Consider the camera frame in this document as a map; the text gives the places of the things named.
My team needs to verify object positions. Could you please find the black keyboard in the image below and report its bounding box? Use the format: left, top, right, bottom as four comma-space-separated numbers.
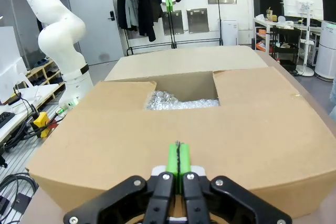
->
0, 112, 16, 130

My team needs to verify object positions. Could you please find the flat black device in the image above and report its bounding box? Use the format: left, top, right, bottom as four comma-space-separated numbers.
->
0, 192, 34, 214

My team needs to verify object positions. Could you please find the white box-shaped appliance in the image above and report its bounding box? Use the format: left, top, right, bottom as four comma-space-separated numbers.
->
221, 20, 239, 46

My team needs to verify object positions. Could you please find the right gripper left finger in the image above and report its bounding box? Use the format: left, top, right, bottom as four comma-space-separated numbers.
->
62, 143, 181, 224

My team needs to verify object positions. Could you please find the grey door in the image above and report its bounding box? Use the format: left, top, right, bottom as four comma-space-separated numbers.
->
67, 0, 118, 66

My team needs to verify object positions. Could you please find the black trolley cart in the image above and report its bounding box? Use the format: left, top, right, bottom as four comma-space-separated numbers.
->
270, 26, 300, 70

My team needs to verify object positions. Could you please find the black hanging coat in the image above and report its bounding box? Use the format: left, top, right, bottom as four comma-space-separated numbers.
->
138, 0, 165, 42

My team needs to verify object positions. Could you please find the brown cardboard box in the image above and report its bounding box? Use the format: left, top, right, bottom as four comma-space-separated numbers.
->
26, 45, 336, 219

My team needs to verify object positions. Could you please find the grey metal wall panel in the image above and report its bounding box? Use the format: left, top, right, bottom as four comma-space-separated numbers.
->
186, 8, 209, 34
161, 9, 183, 36

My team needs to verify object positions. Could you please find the white monitor stand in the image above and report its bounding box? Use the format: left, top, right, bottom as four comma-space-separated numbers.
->
296, 19, 314, 77

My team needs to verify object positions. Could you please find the yellow emergency stop box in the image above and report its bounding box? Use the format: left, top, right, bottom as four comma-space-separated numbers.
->
33, 112, 50, 138

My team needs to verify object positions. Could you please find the white monitor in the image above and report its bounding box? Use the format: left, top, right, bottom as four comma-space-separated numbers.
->
282, 0, 323, 22

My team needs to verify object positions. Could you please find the black clothes rack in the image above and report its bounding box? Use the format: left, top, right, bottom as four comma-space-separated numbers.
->
117, 0, 224, 57

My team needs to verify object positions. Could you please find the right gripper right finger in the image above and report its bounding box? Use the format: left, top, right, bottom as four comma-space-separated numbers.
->
178, 143, 292, 224

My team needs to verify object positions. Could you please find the white cylindrical air purifier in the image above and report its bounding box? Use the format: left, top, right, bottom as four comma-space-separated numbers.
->
314, 20, 336, 79

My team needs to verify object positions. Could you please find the white foam box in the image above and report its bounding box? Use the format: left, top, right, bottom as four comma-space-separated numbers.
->
0, 26, 24, 104

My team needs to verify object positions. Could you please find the grey hanging shirt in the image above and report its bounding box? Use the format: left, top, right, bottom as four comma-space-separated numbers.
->
125, 0, 139, 32

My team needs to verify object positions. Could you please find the orange boxes stack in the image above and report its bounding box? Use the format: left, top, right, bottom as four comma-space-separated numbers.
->
256, 29, 267, 51

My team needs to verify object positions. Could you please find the black hanging jacket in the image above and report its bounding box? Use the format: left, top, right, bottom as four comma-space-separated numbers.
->
117, 0, 127, 29

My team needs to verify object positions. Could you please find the clear bubble wrap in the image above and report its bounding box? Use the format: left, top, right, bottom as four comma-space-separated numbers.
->
143, 89, 220, 111

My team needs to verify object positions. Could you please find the white office desk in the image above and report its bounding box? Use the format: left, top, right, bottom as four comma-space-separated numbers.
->
253, 17, 320, 61

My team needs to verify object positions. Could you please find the wooden shoe rack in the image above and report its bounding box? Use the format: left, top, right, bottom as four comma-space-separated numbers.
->
26, 60, 66, 109

